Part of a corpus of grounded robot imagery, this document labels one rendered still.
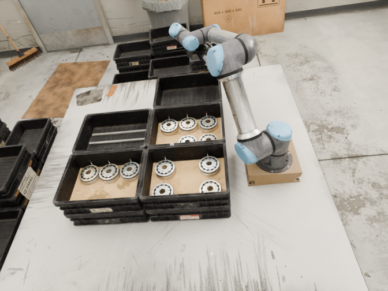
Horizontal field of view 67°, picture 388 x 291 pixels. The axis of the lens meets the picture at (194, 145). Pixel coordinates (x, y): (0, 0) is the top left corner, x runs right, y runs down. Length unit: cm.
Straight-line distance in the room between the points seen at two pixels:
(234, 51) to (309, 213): 82
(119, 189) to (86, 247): 31
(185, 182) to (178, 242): 28
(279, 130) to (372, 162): 147
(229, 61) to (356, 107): 210
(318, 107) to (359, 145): 55
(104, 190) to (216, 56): 83
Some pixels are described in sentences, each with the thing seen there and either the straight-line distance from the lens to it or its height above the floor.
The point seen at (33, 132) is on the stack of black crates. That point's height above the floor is 38.
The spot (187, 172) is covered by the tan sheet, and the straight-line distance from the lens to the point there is 146.
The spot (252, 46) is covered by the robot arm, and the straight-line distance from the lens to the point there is 129.
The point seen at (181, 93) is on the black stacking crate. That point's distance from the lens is 191.
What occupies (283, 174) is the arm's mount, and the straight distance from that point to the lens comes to 151.
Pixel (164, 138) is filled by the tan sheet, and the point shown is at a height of 83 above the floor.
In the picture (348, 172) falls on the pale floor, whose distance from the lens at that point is 259.
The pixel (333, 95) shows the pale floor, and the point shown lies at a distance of 324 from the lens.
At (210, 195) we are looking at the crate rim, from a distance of 125.
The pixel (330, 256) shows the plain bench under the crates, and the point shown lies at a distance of 143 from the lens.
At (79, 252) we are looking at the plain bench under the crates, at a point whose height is 70.
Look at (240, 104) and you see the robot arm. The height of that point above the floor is 116.
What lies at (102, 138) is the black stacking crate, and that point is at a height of 83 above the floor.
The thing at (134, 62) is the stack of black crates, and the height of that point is 41.
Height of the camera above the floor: 199
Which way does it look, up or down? 48 degrees down
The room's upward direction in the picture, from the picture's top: 11 degrees counter-clockwise
